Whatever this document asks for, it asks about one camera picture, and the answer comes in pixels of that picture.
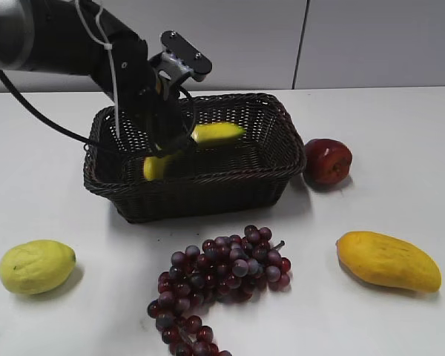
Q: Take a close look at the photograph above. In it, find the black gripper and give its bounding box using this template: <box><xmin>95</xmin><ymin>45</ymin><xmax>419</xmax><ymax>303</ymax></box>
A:
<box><xmin>96</xmin><ymin>31</ymin><xmax>194</xmax><ymax>155</ymax></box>

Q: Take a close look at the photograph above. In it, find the black cable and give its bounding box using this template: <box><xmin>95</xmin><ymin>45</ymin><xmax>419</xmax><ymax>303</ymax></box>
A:
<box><xmin>0</xmin><ymin>68</ymin><xmax>197</xmax><ymax>155</ymax></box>

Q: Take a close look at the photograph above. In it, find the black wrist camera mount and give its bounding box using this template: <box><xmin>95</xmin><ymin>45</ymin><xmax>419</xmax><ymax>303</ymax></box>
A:
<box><xmin>149</xmin><ymin>30</ymin><xmax>213</xmax><ymax>85</ymax></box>

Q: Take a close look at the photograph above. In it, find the black wicker basket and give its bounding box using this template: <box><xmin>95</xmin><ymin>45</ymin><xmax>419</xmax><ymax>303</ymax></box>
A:
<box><xmin>84</xmin><ymin>93</ymin><xmax>306</xmax><ymax>223</ymax></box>

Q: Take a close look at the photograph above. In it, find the red apple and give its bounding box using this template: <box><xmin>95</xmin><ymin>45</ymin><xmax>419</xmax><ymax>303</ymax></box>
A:
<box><xmin>303</xmin><ymin>139</ymin><xmax>352</xmax><ymax>186</ymax></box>

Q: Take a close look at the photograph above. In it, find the white cable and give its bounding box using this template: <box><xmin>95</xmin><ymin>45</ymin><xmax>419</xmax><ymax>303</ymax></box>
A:
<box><xmin>73</xmin><ymin>0</ymin><xmax>122</xmax><ymax>144</ymax></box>

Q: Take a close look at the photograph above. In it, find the yellow lemon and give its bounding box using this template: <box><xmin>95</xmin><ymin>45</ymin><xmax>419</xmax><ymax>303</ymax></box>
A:
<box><xmin>0</xmin><ymin>240</ymin><xmax>76</xmax><ymax>295</ymax></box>

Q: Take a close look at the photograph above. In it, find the yellow banana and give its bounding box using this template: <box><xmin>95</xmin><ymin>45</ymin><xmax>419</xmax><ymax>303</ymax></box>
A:
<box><xmin>142</xmin><ymin>122</ymin><xmax>246</xmax><ymax>181</ymax></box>

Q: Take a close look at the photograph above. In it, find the purple grape bunch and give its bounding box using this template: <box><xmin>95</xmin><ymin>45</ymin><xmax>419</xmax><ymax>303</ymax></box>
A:
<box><xmin>147</xmin><ymin>225</ymin><xmax>291</xmax><ymax>355</ymax></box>

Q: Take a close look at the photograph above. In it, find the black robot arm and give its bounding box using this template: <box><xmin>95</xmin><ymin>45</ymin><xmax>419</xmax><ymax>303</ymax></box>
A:
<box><xmin>0</xmin><ymin>1</ymin><xmax>195</xmax><ymax>157</ymax></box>

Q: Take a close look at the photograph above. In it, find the orange mango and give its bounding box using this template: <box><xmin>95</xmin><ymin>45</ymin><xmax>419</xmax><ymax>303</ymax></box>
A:
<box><xmin>336</xmin><ymin>231</ymin><xmax>442</xmax><ymax>293</ymax></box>

